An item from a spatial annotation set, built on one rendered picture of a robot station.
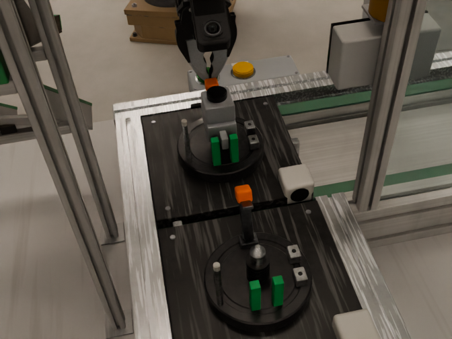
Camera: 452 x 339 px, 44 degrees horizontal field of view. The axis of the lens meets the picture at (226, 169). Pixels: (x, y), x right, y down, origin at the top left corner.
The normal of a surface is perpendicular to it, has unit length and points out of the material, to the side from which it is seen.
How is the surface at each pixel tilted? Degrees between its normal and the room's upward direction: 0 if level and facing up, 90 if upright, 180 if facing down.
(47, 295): 0
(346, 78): 90
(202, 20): 28
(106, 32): 0
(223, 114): 90
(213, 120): 90
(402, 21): 90
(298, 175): 0
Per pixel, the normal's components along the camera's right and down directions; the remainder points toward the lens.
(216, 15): 0.02, -0.27
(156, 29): -0.22, 0.71
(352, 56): 0.20, 0.70
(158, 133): -0.04, -0.69
